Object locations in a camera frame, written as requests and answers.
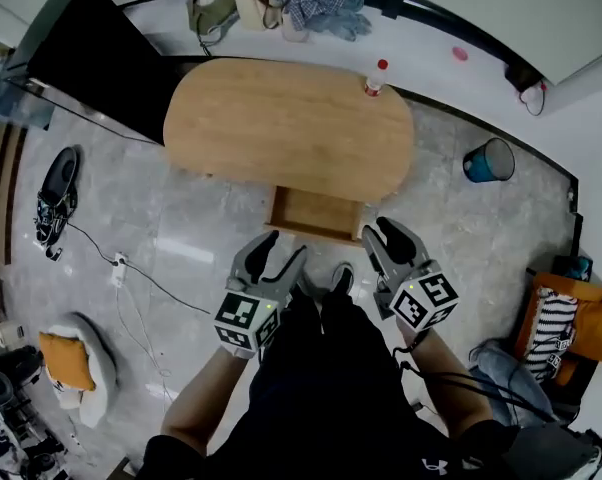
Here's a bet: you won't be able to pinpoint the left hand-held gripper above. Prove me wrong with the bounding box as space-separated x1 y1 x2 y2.
213 230 308 360

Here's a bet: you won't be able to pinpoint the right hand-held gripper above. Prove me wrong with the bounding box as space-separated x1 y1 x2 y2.
361 216 460 332

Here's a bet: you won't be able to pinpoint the wooden plank strip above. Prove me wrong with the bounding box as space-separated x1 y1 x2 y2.
263 183 366 248

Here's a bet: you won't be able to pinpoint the person's right forearm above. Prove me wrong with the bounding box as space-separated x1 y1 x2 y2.
398 325 495 439

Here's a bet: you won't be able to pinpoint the person's left forearm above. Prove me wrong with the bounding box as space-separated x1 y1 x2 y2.
159 345 255 457

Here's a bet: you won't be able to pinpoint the wooden coffee table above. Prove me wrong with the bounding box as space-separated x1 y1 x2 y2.
162 56 415 204

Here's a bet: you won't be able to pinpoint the person's left shoe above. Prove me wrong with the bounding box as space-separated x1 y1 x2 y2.
293 262 327 300

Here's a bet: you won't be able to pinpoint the person's shoe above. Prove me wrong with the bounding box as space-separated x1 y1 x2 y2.
328 261 356 295
293 262 327 300

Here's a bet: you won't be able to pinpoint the person's right shoe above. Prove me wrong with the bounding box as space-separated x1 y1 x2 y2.
328 261 356 295

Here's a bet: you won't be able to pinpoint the black mesh trash bin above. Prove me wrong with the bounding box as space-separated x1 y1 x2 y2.
462 137 516 184

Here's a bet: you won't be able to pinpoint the person's dark clothed body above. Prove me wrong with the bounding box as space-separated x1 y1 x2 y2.
143 287 520 480

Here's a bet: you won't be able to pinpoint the white power strip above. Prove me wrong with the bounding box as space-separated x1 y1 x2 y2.
110 251 130 288

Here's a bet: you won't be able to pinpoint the red-capped plastic water bottle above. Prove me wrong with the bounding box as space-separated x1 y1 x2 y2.
363 58 390 98

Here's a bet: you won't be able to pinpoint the blue jeans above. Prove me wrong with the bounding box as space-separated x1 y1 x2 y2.
468 337 557 429

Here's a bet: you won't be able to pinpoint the white chair with orange cushion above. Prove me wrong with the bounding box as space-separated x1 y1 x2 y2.
38 311 118 429

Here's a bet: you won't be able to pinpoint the dark brown box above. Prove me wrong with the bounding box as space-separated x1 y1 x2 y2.
504 62 540 93

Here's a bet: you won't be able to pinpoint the orange armchair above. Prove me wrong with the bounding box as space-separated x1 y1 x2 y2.
513 270 602 389

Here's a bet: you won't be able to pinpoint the orange cushion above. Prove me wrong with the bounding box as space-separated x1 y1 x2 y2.
37 331 97 393

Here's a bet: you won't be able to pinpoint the white printed bag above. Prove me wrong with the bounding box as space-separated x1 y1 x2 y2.
50 377 85 412

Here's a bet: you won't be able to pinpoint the blue plaid shirt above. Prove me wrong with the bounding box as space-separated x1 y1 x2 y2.
270 0 373 43

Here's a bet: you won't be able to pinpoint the dark grey bag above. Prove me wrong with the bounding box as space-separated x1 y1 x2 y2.
500 420 602 480

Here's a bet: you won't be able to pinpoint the beige bag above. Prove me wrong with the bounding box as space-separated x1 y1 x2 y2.
233 0 282 33

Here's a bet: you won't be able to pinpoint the olive green bag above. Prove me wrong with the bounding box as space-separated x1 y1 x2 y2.
186 0 240 57

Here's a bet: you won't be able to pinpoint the black cabinet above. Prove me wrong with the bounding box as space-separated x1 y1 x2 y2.
3 0 202 147

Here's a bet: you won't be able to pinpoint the dark wooden slat panel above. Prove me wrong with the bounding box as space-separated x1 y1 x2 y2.
0 125 27 267

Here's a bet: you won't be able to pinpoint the clear plastic storage box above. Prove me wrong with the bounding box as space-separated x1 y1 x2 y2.
0 75 57 132

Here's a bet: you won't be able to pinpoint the black gripper power cable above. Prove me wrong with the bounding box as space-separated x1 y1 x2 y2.
123 260 212 315

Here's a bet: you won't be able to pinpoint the white cable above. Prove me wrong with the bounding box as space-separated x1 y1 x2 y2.
114 282 180 404

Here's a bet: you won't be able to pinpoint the black cable bundle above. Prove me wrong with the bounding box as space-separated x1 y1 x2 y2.
391 332 557 424

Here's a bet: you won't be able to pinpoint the thin black floor cable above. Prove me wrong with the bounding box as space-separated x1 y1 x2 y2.
65 221 120 267

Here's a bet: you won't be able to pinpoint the looped black cable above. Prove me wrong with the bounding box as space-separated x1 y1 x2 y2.
518 82 547 118

